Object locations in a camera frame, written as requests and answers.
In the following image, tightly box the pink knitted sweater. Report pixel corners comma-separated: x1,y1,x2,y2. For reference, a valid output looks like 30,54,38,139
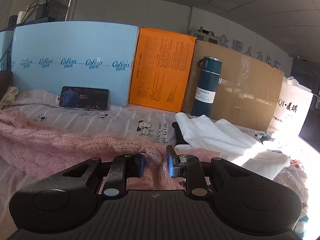
0,109,222,193

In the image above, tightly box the black garment under white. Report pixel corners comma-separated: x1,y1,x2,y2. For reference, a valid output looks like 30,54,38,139
172,122,191,151

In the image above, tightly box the dark blue vacuum bottle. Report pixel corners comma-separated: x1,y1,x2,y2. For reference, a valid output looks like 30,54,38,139
191,56,222,117

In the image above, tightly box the black smartphone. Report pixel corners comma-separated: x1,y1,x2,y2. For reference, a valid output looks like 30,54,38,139
59,86,109,111

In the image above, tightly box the brown cardboard sheet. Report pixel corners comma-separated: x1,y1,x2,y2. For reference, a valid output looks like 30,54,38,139
181,41,284,131

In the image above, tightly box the cartoon printed bed sheet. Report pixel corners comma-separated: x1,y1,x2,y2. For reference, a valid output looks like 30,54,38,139
1,89,308,239

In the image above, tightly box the orange printed board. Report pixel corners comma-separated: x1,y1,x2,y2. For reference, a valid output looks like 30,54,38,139
129,28,196,112

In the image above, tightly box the black sofa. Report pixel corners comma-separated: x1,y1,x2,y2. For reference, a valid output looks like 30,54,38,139
299,98,320,152

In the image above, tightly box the white printed shopping bag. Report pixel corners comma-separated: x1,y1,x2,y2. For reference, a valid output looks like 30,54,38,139
269,76,313,139

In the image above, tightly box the light blue foam board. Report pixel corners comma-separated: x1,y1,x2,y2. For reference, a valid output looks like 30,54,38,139
11,21,139,107

